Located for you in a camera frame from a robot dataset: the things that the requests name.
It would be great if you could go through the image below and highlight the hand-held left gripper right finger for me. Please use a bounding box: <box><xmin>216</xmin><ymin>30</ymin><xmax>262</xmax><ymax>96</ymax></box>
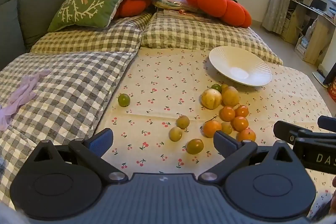
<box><xmin>198</xmin><ymin>130</ymin><xmax>293</xmax><ymax>184</ymax></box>

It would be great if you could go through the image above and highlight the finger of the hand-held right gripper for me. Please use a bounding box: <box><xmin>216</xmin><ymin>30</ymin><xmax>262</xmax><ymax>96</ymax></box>
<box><xmin>273</xmin><ymin>121</ymin><xmax>315</xmax><ymax>145</ymax></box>
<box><xmin>318</xmin><ymin>116</ymin><xmax>336</xmax><ymax>132</ymax></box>

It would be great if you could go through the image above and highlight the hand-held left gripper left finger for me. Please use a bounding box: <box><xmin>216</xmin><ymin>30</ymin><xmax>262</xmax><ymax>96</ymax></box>
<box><xmin>34</xmin><ymin>128</ymin><xmax>129</xmax><ymax>184</ymax></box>

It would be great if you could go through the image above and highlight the orange tomato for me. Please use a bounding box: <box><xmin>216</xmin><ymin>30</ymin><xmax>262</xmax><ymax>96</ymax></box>
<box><xmin>203</xmin><ymin>120</ymin><xmax>222</xmax><ymax>138</ymax></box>
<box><xmin>236</xmin><ymin>129</ymin><xmax>256</xmax><ymax>143</ymax></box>
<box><xmin>234</xmin><ymin>105</ymin><xmax>249</xmax><ymax>118</ymax></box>
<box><xmin>219</xmin><ymin>106</ymin><xmax>236</xmax><ymax>122</ymax></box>
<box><xmin>231</xmin><ymin>116</ymin><xmax>249</xmax><ymax>132</ymax></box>

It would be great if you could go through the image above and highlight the olive green tomato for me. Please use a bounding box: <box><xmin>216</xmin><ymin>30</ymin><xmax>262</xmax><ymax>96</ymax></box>
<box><xmin>186</xmin><ymin>138</ymin><xmax>204</xmax><ymax>155</ymax></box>

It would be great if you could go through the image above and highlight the pale yellow striped fruit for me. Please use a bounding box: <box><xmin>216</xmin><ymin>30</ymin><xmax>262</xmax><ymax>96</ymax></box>
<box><xmin>201</xmin><ymin>88</ymin><xmax>223</xmax><ymax>110</ymax></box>

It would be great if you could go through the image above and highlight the large yellow round fruit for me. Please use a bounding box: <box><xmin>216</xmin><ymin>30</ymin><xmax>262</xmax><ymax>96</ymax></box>
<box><xmin>222</xmin><ymin>86</ymin><xmax>240</xmax><ymax>107</ymax></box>

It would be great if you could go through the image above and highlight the white ribbed plate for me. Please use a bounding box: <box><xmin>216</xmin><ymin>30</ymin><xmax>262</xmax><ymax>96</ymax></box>
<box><xmin>209</xmin><ymin>46</ymin><xmax>273</xmax><ymax>87</ymax></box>

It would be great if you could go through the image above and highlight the red printed bag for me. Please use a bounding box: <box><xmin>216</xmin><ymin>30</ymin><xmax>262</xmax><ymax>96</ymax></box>
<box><xmin>328</xmin><ymin>77</ymin><xmax>336</xmax><ymax>103</ymax></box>

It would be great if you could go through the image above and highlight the black stand with white base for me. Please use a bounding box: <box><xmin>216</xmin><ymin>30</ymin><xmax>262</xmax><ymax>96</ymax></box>
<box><xmin>312</xmin><ymin>67</ymin><xmax>336</xmax><ymax>88</ymax></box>

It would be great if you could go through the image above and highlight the grey checked quilted cover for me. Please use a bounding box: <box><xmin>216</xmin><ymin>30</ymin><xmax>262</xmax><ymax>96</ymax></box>
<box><xmin>0</xmin><ymin>51</ymin><xmax>142</xmax><ymax>211</ymax></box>
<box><xmin>140</xmin><ymin>15</ymin><xmax>284</xmax><ymax>65</ymax></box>
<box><xmin>30</xmin><ymin>11</ymin><xmax>153</xmax><ymax>56</ymax></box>

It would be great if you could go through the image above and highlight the wooden shelf desk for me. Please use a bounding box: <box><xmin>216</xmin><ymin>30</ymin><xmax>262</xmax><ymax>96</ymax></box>
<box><xmin>282</xmin><ymin>0</ymin><xmax>336</xmax><ymax>65</ymax></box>

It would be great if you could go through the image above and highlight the cherry print cloth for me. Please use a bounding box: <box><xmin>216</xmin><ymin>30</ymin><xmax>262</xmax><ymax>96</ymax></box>
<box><xmin>100</xmin><ymin>46</ymin><xmax>336</xmax><ymax>216</ymax></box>

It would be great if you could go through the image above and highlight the purple cloth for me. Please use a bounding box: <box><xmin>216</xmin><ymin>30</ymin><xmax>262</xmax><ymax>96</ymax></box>
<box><xmin>0</xmin><ymin>69</ymin><xmax>51</xmax><ymax>131</ymax></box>

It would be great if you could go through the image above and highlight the stack of magazines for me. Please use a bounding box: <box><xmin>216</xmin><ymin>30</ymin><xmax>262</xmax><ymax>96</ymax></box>
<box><xmin>157</xmin><ymin>8</ymin><xmax>223</xmax><ymax>24</ymax></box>

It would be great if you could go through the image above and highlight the green embroidered cushion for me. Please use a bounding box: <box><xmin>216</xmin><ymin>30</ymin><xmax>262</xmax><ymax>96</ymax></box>
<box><xmin>47</xmin><ymin>0</ymin><xmax>132</xmax><ymax>32</ymax></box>

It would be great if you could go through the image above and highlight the large red tomato cushion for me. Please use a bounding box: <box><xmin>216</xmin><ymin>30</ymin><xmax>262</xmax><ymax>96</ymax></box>
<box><xmin>182</xmin><ymin>0</ymin><xmax>252</xmax><ymax>28</ymax></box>

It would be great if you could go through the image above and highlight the orange red round cushion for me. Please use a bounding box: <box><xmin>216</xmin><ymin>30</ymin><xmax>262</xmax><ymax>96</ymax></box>
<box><xmin>114</xmin><ymin>0</ymin><xmax>152</xmax><ymax>18</ymax></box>

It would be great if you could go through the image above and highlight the green sofa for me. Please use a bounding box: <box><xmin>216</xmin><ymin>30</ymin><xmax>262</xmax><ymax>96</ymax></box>
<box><xmin>0</xmin><ymin>0</ymin><xmax>82</xmax><ymax>71</ymax></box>

